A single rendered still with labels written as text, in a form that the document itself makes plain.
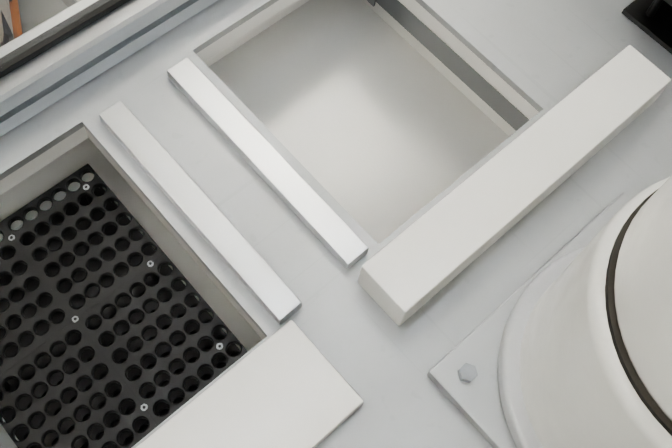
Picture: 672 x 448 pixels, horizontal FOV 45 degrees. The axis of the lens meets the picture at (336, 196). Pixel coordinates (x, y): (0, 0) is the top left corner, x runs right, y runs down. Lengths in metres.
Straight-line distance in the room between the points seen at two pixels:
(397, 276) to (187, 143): 0.21
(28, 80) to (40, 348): 0.21
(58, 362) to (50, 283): 0.07
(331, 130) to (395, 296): 0.28
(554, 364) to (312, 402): 0.17
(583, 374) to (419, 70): 0.47
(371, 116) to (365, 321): 0.28
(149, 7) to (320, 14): 0.25
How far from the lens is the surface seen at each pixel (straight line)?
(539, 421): 0.59
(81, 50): 0.70
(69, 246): 0.72
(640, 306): 0.44
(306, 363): 0.61
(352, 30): 0.90
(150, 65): 0.74
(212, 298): 0.75
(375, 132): 0.84
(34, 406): 0.68
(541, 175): 0.67
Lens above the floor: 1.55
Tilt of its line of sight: 64 degrees down
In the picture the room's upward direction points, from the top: 9 degrees clockwise
